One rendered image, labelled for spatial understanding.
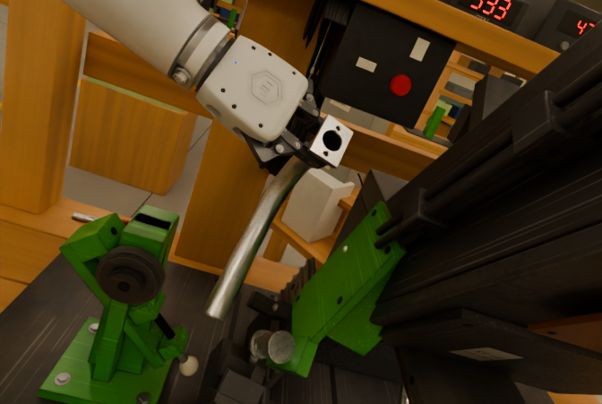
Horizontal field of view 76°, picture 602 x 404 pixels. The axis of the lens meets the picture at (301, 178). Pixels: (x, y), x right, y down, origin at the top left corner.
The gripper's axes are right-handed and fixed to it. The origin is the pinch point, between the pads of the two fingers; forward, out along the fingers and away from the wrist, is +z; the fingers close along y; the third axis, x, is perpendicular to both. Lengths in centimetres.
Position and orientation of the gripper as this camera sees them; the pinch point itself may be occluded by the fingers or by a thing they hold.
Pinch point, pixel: (318, 143)
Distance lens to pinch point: 48.1
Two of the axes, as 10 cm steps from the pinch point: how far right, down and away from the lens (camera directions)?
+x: -4.5, 2.0, 8.7
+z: 7.8, 5.6, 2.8
